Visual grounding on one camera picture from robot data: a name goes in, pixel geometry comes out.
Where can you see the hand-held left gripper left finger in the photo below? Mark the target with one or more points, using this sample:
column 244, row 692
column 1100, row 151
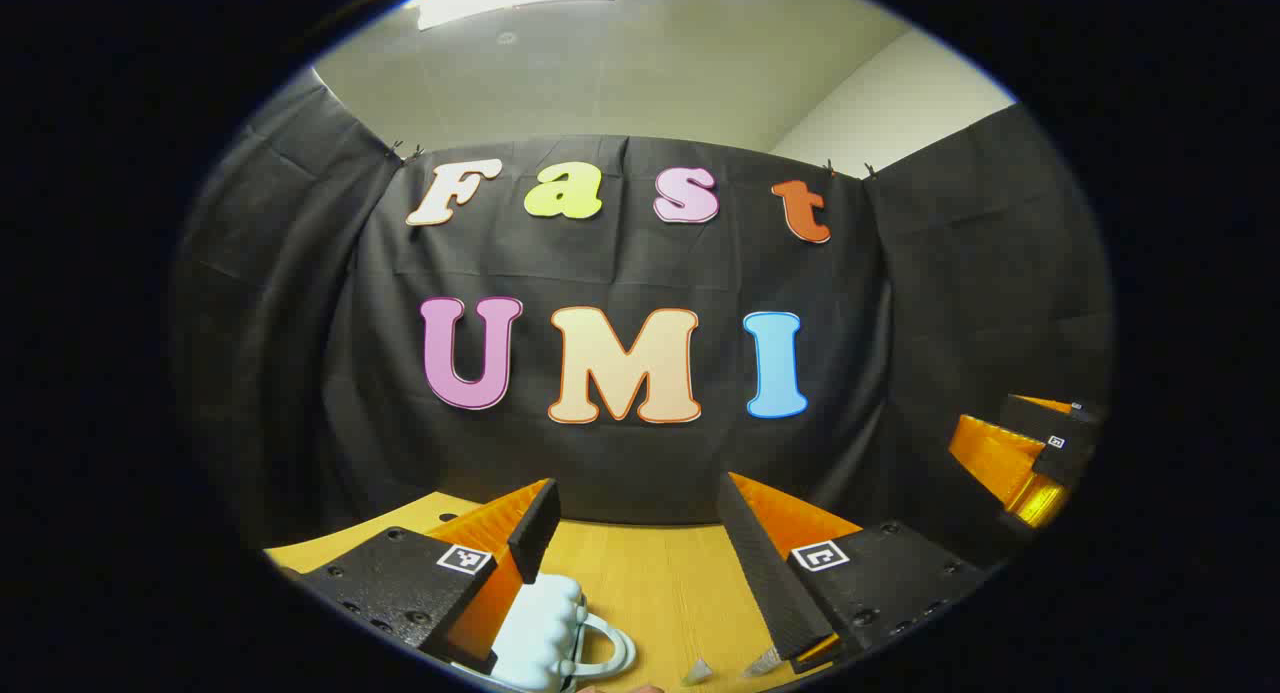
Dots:
column 535, row 533

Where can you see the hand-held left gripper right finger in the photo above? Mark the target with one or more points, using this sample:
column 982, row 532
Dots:
column 770, row 573

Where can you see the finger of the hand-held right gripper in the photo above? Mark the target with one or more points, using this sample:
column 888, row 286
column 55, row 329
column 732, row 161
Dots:
column 1085, row 413
column 1060, row 458

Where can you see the green and white tube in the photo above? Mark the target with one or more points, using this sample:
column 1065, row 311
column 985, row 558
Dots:
column 765, row 663

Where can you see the light blue suitcase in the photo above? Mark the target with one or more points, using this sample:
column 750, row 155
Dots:
column 540, row 633

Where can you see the black backdrop cloth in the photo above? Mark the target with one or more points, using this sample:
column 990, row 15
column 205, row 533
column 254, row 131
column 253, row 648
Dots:
column 350, row 373

